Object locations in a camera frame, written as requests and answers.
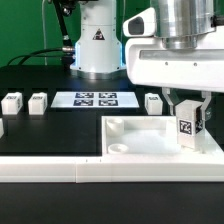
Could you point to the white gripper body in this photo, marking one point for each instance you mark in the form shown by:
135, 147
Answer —
175, 47

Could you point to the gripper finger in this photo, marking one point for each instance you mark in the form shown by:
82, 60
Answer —
206, 111
171, 98

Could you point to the white square table top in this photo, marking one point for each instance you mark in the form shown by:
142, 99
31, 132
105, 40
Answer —
154, 135

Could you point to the white L-shaped obstacle fence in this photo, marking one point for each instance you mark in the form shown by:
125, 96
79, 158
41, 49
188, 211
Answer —
113, 168

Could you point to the white marker plate with tags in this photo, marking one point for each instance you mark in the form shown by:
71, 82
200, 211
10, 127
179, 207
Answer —
95, 100

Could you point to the white block at left edge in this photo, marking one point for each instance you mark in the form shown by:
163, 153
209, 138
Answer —
1, 128

